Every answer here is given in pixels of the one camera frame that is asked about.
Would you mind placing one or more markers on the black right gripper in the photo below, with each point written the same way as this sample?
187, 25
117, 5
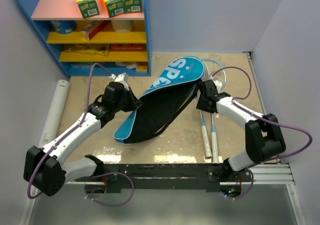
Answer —
200, 105

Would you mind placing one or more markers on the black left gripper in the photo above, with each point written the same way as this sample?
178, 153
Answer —
134, 102

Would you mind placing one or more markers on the blue badminton racket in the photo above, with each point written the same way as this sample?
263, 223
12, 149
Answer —
205, 137
214, 66

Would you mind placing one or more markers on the blue sport racket bag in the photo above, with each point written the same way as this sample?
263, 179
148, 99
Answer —
163, 101

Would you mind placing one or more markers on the white shuttlecock tube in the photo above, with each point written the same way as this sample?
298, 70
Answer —
52, 121

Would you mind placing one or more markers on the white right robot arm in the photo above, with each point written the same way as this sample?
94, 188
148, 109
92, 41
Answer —
263, 136

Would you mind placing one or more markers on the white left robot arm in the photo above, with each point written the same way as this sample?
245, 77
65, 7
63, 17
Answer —
46, 168

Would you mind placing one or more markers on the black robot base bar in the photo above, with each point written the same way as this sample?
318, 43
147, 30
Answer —
177, 176

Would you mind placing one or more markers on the silver orange snack pack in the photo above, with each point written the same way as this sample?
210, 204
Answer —
90, 30

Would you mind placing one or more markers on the yellow white small packs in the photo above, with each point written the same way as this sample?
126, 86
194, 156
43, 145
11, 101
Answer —
141, 67

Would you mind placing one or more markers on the blue shelf unit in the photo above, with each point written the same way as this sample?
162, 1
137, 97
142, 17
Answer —
41, 12

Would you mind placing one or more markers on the red flat box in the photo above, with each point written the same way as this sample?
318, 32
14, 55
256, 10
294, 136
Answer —
126, 47

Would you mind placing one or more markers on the yellow snack bags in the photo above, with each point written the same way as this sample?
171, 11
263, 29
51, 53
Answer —
84, 48

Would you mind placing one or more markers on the blue green bottom boxes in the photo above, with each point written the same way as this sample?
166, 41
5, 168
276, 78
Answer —
77, 65

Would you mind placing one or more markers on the orange green box middle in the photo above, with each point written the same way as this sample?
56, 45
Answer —
114, 8

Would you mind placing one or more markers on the blue round can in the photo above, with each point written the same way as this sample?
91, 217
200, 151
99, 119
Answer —
64, 26

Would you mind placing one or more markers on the orange green box left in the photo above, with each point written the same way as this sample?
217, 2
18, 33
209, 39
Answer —
88, 8

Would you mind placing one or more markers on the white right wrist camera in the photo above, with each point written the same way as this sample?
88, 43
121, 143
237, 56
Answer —
218, 84

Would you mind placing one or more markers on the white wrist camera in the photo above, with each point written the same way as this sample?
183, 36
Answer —
121, 78
218, 84

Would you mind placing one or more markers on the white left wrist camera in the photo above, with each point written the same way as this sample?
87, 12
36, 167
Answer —
121, 78

